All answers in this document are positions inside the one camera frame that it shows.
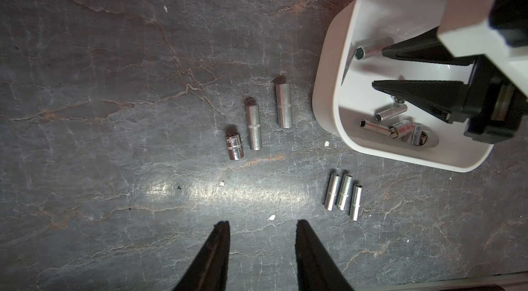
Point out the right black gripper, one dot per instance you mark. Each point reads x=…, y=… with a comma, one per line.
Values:
x=491, y=106

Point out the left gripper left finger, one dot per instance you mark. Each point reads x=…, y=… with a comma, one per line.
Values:
x=209, y=270

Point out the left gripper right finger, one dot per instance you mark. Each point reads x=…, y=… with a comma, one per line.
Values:
x=316, y=269

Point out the white plastic storage box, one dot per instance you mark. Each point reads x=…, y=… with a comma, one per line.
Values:
x=349, y=93

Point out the short chrome socket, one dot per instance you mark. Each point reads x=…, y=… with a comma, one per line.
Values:
x=235, y=147

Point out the long chrome socket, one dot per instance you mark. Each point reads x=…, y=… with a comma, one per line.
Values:
x=284, y=105

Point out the chrome sockets in box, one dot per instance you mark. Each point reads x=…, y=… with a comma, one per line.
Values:
x=385, y=121

